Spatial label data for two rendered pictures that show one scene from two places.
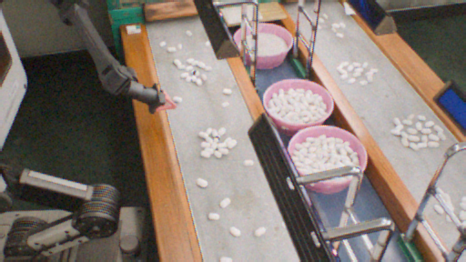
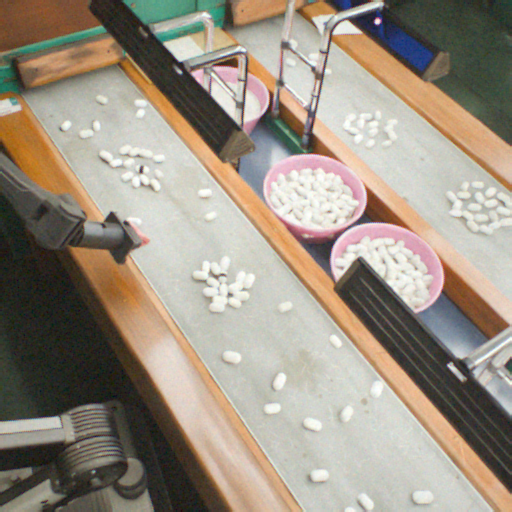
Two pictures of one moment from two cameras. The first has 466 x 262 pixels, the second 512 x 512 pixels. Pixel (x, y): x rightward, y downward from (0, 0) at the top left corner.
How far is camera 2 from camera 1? 0.53 m
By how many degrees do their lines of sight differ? 18
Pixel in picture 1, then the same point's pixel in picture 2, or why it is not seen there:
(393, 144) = (458, 231)
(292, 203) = (469, 402)
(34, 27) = not seen: outside the picture
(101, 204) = (96, 442)
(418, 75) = (452, 121)
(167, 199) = (194, 401)
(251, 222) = (326, 401)
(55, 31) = not seen: outside the picture
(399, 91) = (434, 148)
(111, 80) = (54, 230)
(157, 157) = (148, 332)
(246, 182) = (292, 338)
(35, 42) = not seen: outside the picture
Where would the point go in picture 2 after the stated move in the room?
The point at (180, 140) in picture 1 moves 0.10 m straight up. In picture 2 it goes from (167, 291) to (166, 265)
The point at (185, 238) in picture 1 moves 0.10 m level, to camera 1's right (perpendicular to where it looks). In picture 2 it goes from (249, 459) to (299, 444)
